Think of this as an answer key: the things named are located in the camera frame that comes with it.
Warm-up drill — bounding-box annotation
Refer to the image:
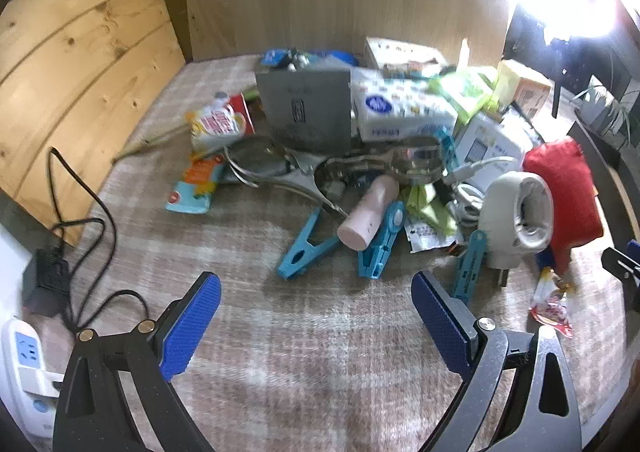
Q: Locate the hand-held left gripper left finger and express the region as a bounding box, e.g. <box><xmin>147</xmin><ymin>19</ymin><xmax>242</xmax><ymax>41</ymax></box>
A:
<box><xmin>52</xmin><ymin>271</ymin><xmax>222</xmax><ymax>452</ymax></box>

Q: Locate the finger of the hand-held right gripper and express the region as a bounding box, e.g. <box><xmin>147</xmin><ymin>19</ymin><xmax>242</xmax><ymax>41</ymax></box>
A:
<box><xmin>601</xmin><ymin>239</ymin><xmax>640</xmax><ymax>290</ymax></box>

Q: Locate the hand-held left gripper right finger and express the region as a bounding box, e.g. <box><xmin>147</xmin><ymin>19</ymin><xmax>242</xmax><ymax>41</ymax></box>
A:
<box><xmin>411</xmin><ymin>271</ymin><xmax>584</xmax><ymax>452</ymax></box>

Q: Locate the checked cloth desktop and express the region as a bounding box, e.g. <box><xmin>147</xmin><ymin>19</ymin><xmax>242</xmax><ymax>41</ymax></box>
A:
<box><xmin>15</xmin><ymin>54</ymin><xmax>631</xmax><ymax>452</ymax></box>

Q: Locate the blue clothespin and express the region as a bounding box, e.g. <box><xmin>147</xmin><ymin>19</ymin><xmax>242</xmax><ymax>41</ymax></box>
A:
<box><xmin>451</xmin><ymin>230</ymin><xmax>488</xmax><ymax>305</ymax></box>
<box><xmin>357</xmin><ymin>201</ymin><xmax>406</xmax><ymax>280</ymax></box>
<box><xmin>277</xmin><ymin>207</ymin><xmax>343</xmax><ymax>280</ymax></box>

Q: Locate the small red snack sachet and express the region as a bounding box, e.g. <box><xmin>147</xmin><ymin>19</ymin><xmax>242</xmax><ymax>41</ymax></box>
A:
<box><xmin>530</xmin><ymin>267</ymin><xmax>575</xmax><ymax>339</ymax></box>

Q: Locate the small white printed sachet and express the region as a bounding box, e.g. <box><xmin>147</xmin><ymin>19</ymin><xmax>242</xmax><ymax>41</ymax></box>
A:
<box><xmin>404</xmin><ymin>217</ymin><xmax>458</xmax><ymax>253</ymax></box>

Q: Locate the red pouch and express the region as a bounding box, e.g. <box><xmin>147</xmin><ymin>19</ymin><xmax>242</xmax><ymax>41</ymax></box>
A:
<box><xmin>522</xmin><ymin>137</ymin><xmax>606</xmax><ymax>273</ymax></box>

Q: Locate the light green packet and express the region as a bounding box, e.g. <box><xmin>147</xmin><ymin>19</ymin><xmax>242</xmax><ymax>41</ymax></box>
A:
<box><xmin>405</xmin><ymin>182</ymin><xmax>463</xmax><ymax>237</ymax></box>

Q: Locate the beige plug adapter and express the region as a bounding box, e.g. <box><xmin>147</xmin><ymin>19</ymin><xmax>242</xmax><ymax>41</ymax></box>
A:
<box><xmin>477</xmin><ymin>171</ymin><xmax>556</xmax><ymax>287</ymax></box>

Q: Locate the pink bottle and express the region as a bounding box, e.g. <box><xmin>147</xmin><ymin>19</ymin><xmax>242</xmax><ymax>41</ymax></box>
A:
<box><xmin>337</xmin><ymin>176</ymin><xmax>401</xmax><ymax>251</ymax></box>

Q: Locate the blue orange packet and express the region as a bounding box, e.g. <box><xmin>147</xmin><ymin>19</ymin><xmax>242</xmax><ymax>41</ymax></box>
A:
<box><xmin>165</xmin><ymin>154</ymin><xmax>231</xmax><ymax>215</ymax></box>

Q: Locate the black power adapter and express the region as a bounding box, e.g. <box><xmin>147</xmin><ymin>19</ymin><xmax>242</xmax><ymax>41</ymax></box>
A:
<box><xmin>25</xmin><ymin>247</ymin><xmax>71</xmax><ymax>317</ymax></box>

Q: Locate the shiny metal tool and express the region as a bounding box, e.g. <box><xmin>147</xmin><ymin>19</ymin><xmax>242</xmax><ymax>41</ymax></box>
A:
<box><xmin>315</xmin><ymin>137</ymin><xmax>443</xmax><ymax>197</ymax></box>

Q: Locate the white power strip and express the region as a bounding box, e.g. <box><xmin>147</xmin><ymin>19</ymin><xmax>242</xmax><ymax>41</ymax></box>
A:
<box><xmin>0</xmin><ymin>317</ymin><xmax>63</xmax><ymax>438</ymax></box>

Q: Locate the white printed device box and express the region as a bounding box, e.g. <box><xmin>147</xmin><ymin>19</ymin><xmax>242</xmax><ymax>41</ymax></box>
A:
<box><xmin>452</xmin><ymin>112</ymin><xmax>533</xmax><ymax>183</ymax></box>

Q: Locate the red yellow snack packet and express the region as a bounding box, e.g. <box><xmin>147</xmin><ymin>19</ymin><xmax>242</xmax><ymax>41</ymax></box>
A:
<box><xmin>186</xmin><ymin>92</ymin><xmax>258</xmax><ymax>153</ymax></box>

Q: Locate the yellow cardboard box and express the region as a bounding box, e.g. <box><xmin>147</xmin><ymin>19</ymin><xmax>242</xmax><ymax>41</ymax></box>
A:
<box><xmin>492</xmin><ymin>59</ymin><xmax>553</xmax><ymax>117</ymax></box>

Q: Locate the white blue tissue pack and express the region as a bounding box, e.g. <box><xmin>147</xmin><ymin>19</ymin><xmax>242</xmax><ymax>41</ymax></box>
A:
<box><xmin>350</xmin><ymin>76</ymin><xmax>458</xmax><ymax>143</ymax></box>

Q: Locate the dark monitor screen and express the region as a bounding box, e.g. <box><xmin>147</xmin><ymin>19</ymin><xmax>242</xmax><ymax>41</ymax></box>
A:
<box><xmin>502</xmin><ymin>6</ymin><xmax>566</xmax><ymax>82</ymax></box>

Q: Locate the grey cardboard box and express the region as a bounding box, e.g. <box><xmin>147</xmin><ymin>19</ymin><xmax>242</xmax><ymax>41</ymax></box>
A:
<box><xmin>255</xmin><ymin>69</ymin><xmax>353</xmax><ymax>155</ymax></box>

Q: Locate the blue snack packet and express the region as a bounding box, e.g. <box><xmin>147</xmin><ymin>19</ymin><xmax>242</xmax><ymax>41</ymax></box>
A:
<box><xmin>260</xmin><ymin>48</ymin><xmax>301</xmax><ymax>67</ymax></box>

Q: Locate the blue round object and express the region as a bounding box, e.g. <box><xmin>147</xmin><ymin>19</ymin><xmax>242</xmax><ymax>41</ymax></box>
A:
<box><xmin>312</xmin><ymin>50</ymin><xmax>360</xmax><ymax>67</ymax></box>

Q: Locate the pine wooden board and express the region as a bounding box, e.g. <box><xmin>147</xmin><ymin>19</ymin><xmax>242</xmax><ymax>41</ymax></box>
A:
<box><xmin>0</xmin><ymin>0</ymin><xmax>193</xmax><ymax>247</ymax></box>

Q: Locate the black cable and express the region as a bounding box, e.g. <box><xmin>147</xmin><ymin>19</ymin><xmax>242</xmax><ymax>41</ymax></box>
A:
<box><xmin>47</xmin><ymin>147</ymin><xmax>156</xmax><ymax>333</ymax></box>

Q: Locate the white cable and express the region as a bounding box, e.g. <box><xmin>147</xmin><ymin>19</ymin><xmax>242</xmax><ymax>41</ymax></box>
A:
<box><xmin>442</xmin><ymin>157</ymin><xmax>518</xmax><ymax>227</ymax></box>

